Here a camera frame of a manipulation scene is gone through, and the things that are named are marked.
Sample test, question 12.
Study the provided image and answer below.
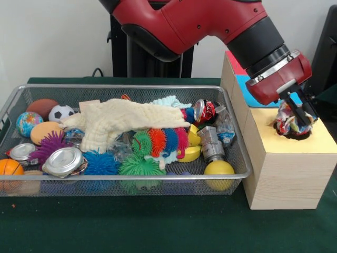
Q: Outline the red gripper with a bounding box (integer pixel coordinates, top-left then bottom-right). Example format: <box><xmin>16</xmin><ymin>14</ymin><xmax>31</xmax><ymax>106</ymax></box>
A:
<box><xmin>245</xmin><ymin>53</ymin><xmax>320</xmax><ymax>127</ymax></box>

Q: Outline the white colourful patterned cloth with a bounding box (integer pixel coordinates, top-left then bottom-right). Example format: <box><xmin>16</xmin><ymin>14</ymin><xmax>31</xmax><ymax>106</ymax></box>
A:
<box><xmin>273</xmin><ymin>101</ymin><xmax>316</xmax><ymax>137</ymax></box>

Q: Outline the cream knitted cloth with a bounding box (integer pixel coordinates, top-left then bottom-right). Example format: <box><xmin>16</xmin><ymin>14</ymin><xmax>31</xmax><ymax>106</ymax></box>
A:
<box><xmin>60</xmin><ymin>98</ymin><xmax>191</xmax><ymax>153</ymax></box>

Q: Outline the wooden box with three holes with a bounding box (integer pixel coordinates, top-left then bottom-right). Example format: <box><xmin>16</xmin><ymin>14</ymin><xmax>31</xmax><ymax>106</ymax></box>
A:
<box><xmin>220</xmin><ymin>50</ymin><xmax>337</xmax><ymax>210</ymax></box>

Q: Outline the silver mesh bin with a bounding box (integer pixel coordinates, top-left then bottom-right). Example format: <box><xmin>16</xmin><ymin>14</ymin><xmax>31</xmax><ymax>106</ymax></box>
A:
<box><xmin>0</xmin><ymin>83</ymin><xmax>253</xmax><ymax>198</ymax></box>

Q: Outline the dark green table cloth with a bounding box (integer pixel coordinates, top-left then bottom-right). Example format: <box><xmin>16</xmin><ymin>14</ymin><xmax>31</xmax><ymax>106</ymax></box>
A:
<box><xmin>315</xmin><ymin>85</ymin><xmax>337</xmax><ymax>121</ymax></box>
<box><xmin>0</xmin><ymin>76</ymin><xmax>337</xmax><ymax>253</ymax></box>

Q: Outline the yellow ball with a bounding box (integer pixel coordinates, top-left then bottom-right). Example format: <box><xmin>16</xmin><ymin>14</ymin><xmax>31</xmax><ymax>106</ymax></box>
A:
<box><xmin>204</xmin><ymin>160</ymin><xmax>236</xmax><ymax>191</ymax></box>

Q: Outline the multicolour spiky caterpillar toy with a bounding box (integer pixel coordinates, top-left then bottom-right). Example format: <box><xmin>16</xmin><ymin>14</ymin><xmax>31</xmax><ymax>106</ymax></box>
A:
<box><xmin>131</xmin><ymin>126</ymin><xmax>190</xmax><ymax>159</ymax></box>

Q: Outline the green spiky ball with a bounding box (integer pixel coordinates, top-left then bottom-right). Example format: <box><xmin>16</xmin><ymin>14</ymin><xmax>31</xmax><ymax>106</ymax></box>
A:
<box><xmin>117</xmin><ymin>152</ymin><xmax>167</xmax><ymax>193</ymax></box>

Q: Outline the blue spiky ball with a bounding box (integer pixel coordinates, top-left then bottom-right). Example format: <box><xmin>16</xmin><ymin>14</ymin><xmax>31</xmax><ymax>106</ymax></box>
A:
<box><xmin>83</xmin><ymin>149</ymin><xmax>121</xmax><ymax>177</ymax></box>

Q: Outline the small soccer ball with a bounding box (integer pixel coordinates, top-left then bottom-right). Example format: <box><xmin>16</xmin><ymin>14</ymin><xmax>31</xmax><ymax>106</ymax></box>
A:
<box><xmin>48</xmin><ymin>104</ymin><xmax>75</xmax><ymax>123</ymax></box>

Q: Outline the crushed silver can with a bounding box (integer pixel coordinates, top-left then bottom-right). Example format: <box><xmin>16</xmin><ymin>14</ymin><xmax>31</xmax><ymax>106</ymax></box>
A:
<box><xmin>42</xmin><ymin>146</ymin><xmax>88</xmax><ymax>179</ymax></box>

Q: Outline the purple spiky toy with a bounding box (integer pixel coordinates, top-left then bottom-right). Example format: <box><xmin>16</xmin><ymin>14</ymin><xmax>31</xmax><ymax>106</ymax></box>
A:
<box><xmin>27</xmin><ymin>130</ymin><xmax>70</xmax><ymax>166</ymax></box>

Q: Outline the peach foam ball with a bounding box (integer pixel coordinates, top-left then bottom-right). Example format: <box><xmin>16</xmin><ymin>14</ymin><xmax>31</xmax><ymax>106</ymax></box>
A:
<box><xmin>29</xmin><ymin>121</ymin><xmax>64</xmax><ymax>146</ymax></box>

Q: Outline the globe print ball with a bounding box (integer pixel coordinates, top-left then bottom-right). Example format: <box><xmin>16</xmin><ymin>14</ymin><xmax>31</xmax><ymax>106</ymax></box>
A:
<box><xmin>16</xmin><ymin>111</ymin><xmax>44</xmax><ymax>139</ymax></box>

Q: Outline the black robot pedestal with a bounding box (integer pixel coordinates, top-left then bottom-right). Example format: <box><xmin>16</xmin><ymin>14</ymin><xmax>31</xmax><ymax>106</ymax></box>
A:
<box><xmin>106</xmin><ymin>15</ymin><xmax>196</xmax><ymax>79</ymax></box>

